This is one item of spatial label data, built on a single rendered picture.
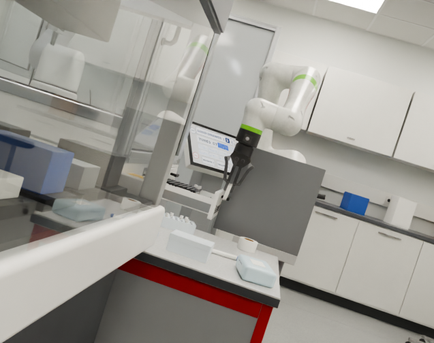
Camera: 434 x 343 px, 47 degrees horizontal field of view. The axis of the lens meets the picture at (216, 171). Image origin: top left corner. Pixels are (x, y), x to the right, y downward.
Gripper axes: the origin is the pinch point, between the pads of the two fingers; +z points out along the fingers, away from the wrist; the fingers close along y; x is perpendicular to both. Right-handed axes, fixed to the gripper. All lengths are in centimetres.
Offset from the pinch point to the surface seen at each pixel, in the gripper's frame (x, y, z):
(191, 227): -24.1, -6.9, 14.5
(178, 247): -59, -6, 15
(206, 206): -9.6, -5.7, 7.4
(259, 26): 160, -26, -106
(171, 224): -25.8, -14.1, 15.7
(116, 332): -68, -13, 42
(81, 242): -133, -12, 3
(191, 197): -9.1, -12.5, 6.1
